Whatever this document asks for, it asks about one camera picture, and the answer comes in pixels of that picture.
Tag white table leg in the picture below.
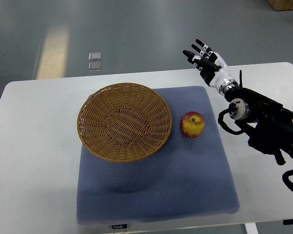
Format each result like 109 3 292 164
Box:
244 223 259 234

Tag lower metal floor plate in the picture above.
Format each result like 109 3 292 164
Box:
88 61 102 71

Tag upper metal floor plate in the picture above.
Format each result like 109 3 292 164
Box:
88 52 101 61

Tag wooden box corner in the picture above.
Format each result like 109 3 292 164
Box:
268 0 293 11

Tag brown wicker basket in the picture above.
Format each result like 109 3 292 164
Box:
77 83 172 163

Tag red yellow apple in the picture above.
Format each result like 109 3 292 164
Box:
180 111 205 138

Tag blue padded mat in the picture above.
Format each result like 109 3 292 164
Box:
77 86 240 225

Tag black table control panel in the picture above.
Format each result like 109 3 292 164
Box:
112 224 127 230

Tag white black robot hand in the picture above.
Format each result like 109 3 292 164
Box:
183 39 238 95

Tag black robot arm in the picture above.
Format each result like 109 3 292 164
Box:
218 80 293 165

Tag metal floor plate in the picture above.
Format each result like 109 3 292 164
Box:
88 52 101 61
88 61 102 71

